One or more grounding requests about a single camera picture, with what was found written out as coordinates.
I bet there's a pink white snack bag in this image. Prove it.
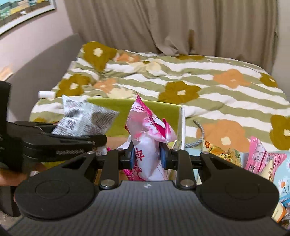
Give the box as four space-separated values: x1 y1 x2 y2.
125 95 177 181

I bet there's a green cardboard box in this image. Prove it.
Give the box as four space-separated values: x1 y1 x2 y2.
43 97 186 182

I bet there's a yellow orange snack bag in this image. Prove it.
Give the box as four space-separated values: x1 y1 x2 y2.
202 139 242 167

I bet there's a cream blue-lettered snack bag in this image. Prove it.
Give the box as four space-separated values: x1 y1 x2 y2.
258 159 274 182

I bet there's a grey braided cable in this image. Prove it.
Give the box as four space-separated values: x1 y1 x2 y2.
184 119 206 148

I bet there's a white tissue roll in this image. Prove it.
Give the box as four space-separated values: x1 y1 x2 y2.
38 91 56 99

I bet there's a framed landscape picture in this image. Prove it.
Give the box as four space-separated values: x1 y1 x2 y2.
1 0 57 34

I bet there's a pink striped snack bag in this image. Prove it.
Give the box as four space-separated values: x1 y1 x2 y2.
245 136 287 175

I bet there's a left hand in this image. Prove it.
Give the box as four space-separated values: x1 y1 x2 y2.
0 162 47 187

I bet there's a floral striped duvet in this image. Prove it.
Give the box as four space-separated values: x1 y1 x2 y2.
30 41 289 152

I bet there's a black white newsprint snack bag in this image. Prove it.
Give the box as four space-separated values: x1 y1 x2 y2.
52 95 119 137

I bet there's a grey upholstered headboard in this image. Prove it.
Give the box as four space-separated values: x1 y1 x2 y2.
7 34 83 122

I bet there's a beige curtain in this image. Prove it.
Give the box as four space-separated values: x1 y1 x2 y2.
65 0 278 72

